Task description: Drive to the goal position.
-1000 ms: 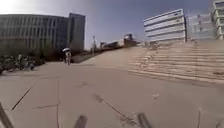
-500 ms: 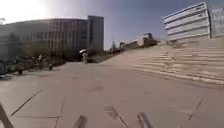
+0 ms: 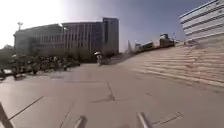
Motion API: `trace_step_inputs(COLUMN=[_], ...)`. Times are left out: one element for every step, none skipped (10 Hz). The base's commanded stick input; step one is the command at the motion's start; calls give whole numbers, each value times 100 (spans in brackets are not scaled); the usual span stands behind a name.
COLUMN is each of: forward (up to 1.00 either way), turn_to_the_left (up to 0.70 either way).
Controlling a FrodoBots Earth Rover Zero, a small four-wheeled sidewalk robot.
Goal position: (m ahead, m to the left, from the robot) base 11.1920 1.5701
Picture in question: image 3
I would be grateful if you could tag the wide stone steps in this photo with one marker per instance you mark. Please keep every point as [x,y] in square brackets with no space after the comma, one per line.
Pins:
[180,65]

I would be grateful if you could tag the robot's own part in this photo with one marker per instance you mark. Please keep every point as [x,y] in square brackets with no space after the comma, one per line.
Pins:
[144,120]
[80,122]

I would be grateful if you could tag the dark tall building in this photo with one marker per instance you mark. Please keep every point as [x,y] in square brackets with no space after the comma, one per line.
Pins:
[73,38]

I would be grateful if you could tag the low brown building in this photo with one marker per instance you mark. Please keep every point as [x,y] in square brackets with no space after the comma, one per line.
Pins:
[156,42]

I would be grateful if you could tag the white banded building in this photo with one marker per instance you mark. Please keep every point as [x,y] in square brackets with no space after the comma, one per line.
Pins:
[205,20]

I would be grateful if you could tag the grey paved plaza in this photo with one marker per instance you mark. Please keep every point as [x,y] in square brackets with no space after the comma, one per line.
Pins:
[100,86]

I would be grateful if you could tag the person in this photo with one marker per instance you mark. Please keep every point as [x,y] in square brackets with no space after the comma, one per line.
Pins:
[98,59]

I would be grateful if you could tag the lamp pole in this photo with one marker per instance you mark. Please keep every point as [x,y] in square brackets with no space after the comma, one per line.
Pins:
[20,26]

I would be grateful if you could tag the row of parked bicycles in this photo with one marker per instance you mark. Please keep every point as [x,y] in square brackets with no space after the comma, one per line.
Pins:
[40,65]

